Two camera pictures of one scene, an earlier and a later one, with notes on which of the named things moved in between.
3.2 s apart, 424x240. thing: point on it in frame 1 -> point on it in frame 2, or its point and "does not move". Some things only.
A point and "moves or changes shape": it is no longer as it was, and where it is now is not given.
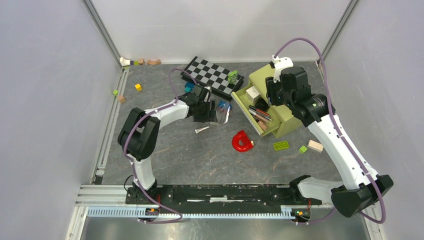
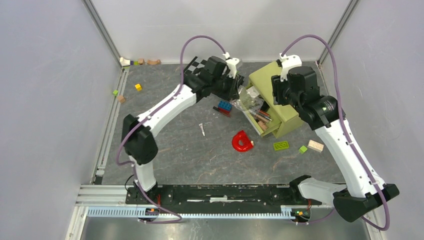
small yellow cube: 138,87 does not move
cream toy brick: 315,145 does not move
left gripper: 210,115 -> 233,92
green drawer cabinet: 267,118 does not move
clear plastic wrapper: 223,110 -> 248,99
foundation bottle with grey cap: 263,125 does not move
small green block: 302,149 does not move
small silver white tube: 199,129 moves or changes shape
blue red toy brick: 225,106 does not move
